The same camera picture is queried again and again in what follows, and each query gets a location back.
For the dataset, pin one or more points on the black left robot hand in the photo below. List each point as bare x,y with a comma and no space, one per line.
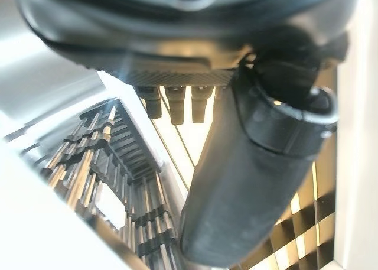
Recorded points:
236,178

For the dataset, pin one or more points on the metal dishwasher rack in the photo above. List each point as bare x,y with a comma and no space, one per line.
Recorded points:
88,163

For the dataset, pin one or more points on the white dishwasher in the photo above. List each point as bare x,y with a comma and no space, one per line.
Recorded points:
29,222

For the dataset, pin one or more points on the white cabinet panel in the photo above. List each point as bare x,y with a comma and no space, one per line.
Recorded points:
357,163

